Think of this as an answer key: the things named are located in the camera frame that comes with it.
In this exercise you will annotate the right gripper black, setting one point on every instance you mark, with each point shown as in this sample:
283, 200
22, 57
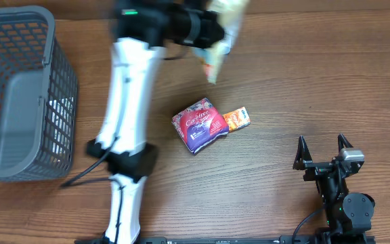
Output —
315, 169

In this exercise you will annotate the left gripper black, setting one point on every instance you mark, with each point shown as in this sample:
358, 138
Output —
195, 16

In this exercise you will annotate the small orange box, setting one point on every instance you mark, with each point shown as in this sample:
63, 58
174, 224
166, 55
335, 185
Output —
237, 119

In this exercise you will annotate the red purple Carefree pack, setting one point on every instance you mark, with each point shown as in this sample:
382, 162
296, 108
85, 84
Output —
199, 125

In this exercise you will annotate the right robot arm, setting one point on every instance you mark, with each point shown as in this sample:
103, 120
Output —
348, 214

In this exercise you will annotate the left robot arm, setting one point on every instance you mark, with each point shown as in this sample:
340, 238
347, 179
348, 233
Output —
141, 31

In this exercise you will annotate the grey plastic shopping basket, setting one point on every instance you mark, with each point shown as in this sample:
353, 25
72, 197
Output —
38, 97

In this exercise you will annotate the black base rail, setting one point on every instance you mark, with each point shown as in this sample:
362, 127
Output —
284, 239

